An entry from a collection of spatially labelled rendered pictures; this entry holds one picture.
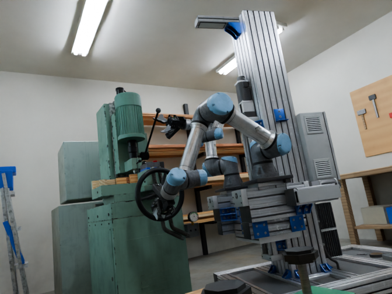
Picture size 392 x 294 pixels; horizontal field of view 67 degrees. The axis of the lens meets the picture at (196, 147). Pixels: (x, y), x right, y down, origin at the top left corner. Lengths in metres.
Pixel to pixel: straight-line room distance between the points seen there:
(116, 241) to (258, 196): 0.80
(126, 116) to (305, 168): 1.21
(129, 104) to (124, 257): 0.93
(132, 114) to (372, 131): 3.27
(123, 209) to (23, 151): 2.64
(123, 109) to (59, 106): 2.49
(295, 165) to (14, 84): 3.58
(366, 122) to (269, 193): 2.94
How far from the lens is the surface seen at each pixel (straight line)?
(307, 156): 2.07
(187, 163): 1.46
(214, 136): 1.99
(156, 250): 1.82
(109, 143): 2.15
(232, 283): 0.31
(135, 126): 1.96
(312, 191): 1.71
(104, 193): 1.72
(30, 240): 4.11
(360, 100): 4.55
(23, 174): 4.16
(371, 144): 4.45
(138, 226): 1.77
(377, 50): 4.58
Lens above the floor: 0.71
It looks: 11 degrees up
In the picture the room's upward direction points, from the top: 8 degrees counter-clockwise
